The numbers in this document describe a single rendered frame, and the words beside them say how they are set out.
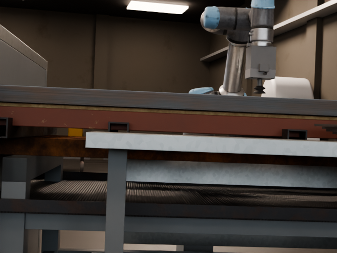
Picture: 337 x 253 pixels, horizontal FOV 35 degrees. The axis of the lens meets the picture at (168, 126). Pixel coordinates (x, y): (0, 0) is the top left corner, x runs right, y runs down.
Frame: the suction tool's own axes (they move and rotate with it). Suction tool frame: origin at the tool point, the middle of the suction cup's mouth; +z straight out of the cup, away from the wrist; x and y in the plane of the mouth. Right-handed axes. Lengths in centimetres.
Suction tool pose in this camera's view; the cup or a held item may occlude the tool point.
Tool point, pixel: (259, 93)
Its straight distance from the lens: 177.8
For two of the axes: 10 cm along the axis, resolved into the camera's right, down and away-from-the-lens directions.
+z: -0.4, 10.0, -0.1
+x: -1.2, 0.0, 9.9
